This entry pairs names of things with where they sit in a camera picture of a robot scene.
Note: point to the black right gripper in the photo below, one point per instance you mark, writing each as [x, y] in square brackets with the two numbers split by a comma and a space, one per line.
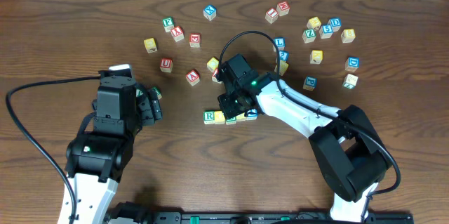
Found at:
[228, 104]

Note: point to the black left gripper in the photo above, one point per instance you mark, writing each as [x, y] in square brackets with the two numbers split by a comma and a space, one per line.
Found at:
[152, 105]

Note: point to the yellow O block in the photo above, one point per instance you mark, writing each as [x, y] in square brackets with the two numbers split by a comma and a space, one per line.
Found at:
[219, 117]

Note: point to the blue T block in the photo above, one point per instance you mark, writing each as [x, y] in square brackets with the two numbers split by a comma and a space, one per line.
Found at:
[251, 114]

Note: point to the green R block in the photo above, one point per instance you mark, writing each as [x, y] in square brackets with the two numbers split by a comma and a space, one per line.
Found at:
[209, 117]

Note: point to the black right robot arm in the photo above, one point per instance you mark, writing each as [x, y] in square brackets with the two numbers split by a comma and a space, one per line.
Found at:
[351, 157]

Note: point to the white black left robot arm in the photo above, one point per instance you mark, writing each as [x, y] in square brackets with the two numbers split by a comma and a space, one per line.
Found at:
[103, 147]

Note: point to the green B block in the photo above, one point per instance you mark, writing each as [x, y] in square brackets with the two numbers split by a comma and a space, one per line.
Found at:
[231, 120]

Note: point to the green N block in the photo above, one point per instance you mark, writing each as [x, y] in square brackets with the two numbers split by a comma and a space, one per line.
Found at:
[157, 92]

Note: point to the red u block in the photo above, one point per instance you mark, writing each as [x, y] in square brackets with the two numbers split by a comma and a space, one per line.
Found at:
[215, 76]
[166, 65]

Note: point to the red A block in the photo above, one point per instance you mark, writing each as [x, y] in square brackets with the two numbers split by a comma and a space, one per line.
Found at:
[193, 77]

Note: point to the red U block left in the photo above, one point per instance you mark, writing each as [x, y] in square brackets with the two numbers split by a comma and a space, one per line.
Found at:
[166, 65]

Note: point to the yellow block by 2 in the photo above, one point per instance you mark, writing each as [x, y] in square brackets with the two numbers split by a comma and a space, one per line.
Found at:
[281, 67]

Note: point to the yellow block far left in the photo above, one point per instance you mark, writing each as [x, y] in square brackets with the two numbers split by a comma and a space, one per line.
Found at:
[150, 45]

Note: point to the blue 2 block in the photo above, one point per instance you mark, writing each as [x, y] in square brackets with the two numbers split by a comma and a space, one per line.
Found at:
[283, 55]

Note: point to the red E block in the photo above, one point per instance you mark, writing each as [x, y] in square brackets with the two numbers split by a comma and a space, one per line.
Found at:
[195, 40]

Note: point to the blue L block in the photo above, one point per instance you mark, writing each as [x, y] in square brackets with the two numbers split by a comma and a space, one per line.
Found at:
[280, 44]

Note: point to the blue P block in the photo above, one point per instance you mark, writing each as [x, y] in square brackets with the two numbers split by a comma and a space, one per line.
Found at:
[310, 83]

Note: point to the red X block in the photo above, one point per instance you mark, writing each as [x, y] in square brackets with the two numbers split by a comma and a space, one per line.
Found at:
[177, 33]

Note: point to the green F block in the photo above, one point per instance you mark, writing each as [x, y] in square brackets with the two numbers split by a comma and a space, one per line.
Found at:
[168, 24]

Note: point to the blue X block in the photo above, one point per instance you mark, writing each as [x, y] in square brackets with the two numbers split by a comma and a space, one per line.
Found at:
[210, 12]

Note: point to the yellow hammer block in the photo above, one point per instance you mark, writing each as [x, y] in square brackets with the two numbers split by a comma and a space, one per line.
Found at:
[316, 57]

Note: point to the red I block far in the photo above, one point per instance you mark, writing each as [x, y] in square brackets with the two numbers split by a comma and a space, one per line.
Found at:
[271, 15]

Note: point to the green Z block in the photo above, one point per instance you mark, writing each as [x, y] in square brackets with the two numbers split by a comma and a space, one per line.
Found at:
[309, 35]

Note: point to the red block far right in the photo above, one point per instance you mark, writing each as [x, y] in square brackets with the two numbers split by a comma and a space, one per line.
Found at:
[283, 8]

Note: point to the yellow block by Z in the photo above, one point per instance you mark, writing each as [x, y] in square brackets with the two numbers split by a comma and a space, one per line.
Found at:
[314, 23]

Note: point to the blue 5 block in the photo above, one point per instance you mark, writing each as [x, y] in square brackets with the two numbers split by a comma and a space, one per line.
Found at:
[325, 31]

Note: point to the green 7 block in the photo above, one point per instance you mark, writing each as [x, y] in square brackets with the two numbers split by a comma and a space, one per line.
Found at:
[350, 81]

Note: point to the blue D block near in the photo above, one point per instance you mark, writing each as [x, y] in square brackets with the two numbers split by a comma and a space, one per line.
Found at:
[352, 64]

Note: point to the blue d block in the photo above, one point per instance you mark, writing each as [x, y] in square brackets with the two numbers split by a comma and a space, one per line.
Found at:
[352, 64]
[335, 23]

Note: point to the blue D block far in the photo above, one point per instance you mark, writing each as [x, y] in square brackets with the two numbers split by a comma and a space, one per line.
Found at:
[335, 23]

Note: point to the yellow B-side block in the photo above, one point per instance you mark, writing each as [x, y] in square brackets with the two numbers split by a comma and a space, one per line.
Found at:
[348, 35]

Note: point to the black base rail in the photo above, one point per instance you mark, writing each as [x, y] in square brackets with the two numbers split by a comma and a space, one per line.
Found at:
[135, 214]

